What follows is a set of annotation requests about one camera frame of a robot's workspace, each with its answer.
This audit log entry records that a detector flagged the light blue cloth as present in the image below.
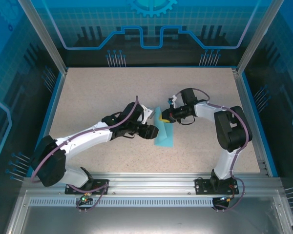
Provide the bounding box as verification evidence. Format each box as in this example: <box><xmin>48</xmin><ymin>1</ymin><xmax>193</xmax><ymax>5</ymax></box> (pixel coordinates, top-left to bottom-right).
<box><xmin>153</xmin><ymin>106</ymin><xmax>174</xmax><ymax>148</ymax></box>

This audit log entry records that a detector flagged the grey metal platform sheet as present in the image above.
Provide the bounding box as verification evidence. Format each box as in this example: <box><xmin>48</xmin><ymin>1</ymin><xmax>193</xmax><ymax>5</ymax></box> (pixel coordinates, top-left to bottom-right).
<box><xmin>4</xmin><ymin>190</ymin><xmax>293</xmax><ymax>234</ymax></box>

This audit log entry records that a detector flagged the blue table edge strip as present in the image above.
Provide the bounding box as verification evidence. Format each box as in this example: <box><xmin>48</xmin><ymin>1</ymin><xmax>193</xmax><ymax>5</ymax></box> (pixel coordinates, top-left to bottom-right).
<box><xmin>30</xmin><ymin>70</ymin><xmax>65</xmax><ymax>177</ymax></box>

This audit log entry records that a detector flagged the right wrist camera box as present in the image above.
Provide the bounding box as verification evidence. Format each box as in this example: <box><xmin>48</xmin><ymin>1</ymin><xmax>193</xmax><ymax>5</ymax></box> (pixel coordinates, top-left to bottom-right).
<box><xmin>167</xmin><ymin>94</ymin><xmax>179</xmax><ymax>107</ymax></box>

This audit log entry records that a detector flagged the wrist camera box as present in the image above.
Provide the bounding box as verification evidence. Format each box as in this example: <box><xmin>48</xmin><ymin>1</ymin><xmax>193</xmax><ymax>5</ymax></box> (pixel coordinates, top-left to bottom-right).
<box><xmin>167</xmin><ymin>94</ymin><xmax>179</xmax><ymax>107</ymax></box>
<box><xmin>139</xmin><ymin>104</ymin><xmax>157</xmax><ymax>122</ymax></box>

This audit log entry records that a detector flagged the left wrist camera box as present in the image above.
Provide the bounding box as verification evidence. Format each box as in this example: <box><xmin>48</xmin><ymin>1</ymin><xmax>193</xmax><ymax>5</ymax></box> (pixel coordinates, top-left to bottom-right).
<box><xmin>139</xmin><ymin>104</ymin><xmax>157</xmax><ymax>122</ymax></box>

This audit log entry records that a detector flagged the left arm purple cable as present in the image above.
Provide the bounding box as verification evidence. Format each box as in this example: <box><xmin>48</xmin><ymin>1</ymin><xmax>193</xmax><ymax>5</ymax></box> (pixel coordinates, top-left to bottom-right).
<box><xmin>31</xmin><ymin>95</ymin><xmax>110</xmax><ymax>213</ymax></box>

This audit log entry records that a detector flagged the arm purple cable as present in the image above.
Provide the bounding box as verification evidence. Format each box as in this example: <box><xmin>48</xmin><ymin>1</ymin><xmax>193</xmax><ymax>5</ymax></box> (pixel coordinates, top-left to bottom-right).
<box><xmin>31</xmin><ymin>95</ymin><xmax>110</xmax><ymax>213</ymax></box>
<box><xmin>172</xmin><ymin>88</ymin><xmax>250</xmax><ymax>212</ymax></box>

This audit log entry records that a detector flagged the aluminium mounting rail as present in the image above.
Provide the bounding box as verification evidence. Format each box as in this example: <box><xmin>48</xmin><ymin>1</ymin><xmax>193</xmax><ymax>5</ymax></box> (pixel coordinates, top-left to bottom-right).
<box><xmin>23</xmin><ymin>171</ymin><xmax>283</xmax><ymax>195</ymax></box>

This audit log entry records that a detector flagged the aluminium side rail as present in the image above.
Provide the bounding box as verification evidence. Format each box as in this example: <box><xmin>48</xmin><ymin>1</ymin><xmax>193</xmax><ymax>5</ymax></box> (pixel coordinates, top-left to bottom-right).
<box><xmin>230</xmin><ymin>67</ymin><xmax>271</xmax><ymax>176</ymax></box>

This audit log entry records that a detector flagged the slotted metal cable strip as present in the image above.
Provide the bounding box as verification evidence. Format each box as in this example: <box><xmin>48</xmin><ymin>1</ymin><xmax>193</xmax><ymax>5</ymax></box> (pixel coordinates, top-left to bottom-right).
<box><xmin>28</xmin><ymin>197</ymin><xmax>217</xmax><ymax>207</ymax></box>

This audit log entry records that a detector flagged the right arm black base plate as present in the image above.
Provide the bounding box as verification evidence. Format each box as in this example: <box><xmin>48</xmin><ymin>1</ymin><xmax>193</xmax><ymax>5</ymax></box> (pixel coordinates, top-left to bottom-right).
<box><xmin>194</xmin><ymin>177</ymin><xmax>240</xmax><ymax>195</ymax></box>

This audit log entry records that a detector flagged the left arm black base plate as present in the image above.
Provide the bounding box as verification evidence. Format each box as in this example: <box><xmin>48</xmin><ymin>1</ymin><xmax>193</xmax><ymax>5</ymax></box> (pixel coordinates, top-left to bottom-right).
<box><xmin>64</xmin><ymin>178</ymin><xmax>109</xmax><ymax>195</ymax></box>

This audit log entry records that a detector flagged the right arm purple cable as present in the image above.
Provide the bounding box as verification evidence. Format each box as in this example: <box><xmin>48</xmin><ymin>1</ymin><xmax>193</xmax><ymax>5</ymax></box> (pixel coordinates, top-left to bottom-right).
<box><xmin>172</xmin><ymin>88</ymin><xmax>250</xmax><ymax>212</ymax></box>

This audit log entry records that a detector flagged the aluminium frame post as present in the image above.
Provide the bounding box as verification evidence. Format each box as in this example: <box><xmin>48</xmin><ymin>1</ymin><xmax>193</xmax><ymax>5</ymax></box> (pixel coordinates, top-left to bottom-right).
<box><xmin>236</xmin><ymin>0</ymin><xmax>286</xmax><ymax>75</ymax></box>
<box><xmin>16</xmin><ymin>0</ymin><xmax>68</xmax><ymax>75</ymax></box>

